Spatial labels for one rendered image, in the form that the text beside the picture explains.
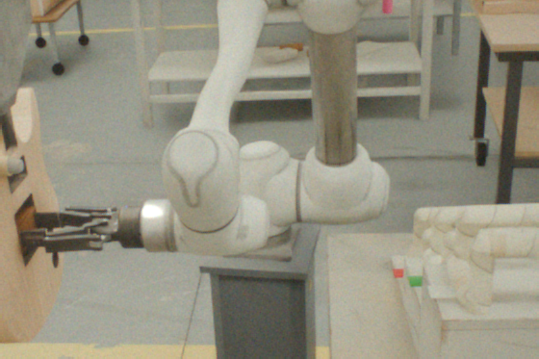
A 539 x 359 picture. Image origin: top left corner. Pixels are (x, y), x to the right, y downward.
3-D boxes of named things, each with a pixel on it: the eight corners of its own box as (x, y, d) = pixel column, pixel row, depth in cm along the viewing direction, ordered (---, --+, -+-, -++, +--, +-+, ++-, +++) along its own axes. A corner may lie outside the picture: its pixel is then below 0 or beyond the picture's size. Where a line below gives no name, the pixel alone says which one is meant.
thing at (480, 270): (468, 315, 104) (473, 252, 100) (462, 301, 107) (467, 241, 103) (493, 314, 103) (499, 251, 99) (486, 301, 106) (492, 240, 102)
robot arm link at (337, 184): (304, 191, 212) (389, 192, 207) (298, 237, 201) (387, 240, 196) (282, -80, 158) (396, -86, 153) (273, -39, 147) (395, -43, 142)
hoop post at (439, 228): (431, 272, 129) (434, 221, 125) (427, 263, 132) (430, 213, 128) (451, 272, 129) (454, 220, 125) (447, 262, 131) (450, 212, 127)
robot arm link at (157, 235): (183, 238, 141) (150, 239, 141) (178, 191, 137) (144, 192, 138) (175, 262, 132) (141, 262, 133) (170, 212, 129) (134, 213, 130)
